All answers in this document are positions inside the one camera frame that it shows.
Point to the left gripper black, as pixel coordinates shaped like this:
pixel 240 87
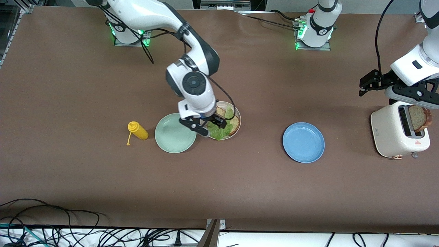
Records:
pixel 383 79

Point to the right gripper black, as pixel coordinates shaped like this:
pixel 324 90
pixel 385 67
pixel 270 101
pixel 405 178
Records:
pixel 212 118

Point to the green lettuce leaf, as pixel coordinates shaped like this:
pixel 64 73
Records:
pixel 219 132

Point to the brown bread slice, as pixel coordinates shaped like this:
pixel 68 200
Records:
pixel 235 123
pixel 418 120

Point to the yellow mustard squeeze bottle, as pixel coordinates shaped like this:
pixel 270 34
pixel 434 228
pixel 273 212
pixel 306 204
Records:
pixel 139 131

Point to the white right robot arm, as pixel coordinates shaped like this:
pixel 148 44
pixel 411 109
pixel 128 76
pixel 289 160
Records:
pixel 193 84

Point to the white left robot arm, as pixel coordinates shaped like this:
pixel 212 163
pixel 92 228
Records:
pixel 319 24

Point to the beige round plate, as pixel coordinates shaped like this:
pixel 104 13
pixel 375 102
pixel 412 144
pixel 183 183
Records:
pixel 229 104

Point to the light green round plate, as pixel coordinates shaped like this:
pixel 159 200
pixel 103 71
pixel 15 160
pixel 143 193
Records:
pixel 173 135

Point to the blue round plate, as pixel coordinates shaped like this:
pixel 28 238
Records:
pixel 303 142

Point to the cream white toaster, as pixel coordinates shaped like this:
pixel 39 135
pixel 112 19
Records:
pixel 387 130

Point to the grey metal equipment box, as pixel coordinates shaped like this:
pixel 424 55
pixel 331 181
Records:
pixel 224 5

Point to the black power plug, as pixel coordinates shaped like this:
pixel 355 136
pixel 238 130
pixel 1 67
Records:
pixel 177 238

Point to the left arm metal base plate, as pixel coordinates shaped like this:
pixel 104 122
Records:
pixel 324 48

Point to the aluminium frame rail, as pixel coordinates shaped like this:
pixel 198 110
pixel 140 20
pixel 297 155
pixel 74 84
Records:
pixel 26 8
pixel 416 16

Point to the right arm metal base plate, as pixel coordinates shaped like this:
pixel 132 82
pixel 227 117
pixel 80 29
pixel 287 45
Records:
pixel 148 40

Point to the grey metal bracket post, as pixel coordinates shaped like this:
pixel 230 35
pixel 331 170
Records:
pixel 211 236

